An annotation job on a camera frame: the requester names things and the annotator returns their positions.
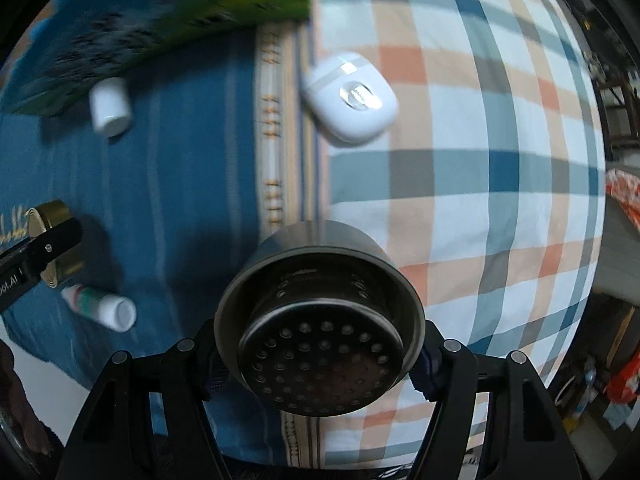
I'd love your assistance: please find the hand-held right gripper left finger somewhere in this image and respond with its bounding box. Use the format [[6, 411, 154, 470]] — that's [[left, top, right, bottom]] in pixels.
[[55, 320, 237, 480]]

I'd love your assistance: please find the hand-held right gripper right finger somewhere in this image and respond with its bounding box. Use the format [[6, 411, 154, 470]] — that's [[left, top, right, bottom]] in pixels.
[[409, 322, 584, 480]]

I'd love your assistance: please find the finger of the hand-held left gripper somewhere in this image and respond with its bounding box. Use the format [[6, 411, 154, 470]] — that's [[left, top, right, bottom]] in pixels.
[[0, 217, 84, 286]]

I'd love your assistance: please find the round gold tin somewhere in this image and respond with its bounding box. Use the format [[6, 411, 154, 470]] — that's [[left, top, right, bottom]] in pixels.
[[27, 199, 86, 289]]

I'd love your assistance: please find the stainless steel strainer cup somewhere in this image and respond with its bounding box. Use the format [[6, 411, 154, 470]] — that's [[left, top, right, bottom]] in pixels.
[[214, 220, 427, 417]]

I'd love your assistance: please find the person's left forearm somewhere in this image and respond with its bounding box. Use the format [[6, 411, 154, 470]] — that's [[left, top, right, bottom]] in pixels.
[[0, 340, 54, 457]]

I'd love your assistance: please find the small tube with white cap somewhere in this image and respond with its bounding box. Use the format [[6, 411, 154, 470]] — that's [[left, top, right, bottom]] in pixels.
[[60, 282, 138, 332]]

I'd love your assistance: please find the white cylindrical cap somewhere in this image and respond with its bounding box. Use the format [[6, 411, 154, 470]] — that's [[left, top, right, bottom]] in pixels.
[[89, 77, 133, 138]]

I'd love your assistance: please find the blue striped cloth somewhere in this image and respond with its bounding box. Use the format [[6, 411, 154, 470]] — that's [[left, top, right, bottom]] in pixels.
[[0, 0, 331, 466]]

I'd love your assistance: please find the orange bag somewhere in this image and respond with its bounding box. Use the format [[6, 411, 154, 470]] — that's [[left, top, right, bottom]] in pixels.
[[602, 349, 640, 406]]

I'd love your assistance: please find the plaid bed sheet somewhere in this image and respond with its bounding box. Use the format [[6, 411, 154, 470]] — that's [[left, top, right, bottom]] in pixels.
[[280, 0, 609, 472]]

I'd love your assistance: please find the green printed box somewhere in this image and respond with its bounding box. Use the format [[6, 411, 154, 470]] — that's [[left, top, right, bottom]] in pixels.
[[10, 0, 313, 117]]

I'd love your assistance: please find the orange floral cloth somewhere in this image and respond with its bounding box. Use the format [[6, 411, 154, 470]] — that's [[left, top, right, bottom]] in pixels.
[[605, 167, 640, 235]]

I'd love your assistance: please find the white earbuds case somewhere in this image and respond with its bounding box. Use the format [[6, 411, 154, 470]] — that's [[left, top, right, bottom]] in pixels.
[[300, 52, 400, 149]]

